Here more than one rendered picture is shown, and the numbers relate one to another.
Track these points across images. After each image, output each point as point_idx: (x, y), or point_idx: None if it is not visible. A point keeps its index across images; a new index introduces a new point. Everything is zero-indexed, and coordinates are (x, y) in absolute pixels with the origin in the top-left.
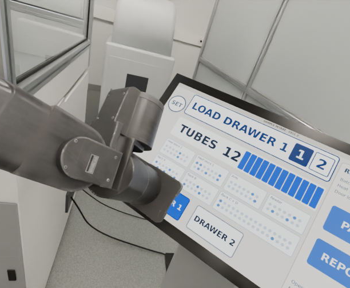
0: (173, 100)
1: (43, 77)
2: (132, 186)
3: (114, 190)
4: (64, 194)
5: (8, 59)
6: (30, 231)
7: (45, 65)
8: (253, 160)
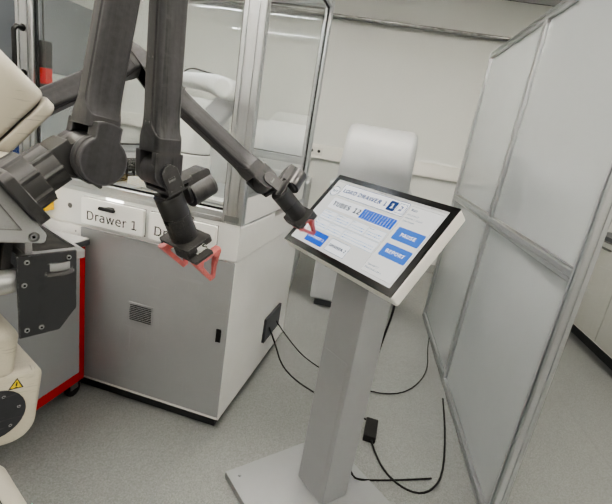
0: (333, 189)
1: None
2: (286, 196)
3: (279, 195)
4: (263, 315)
5: None
6: (236, 300)
7: None
8: (367, 212)
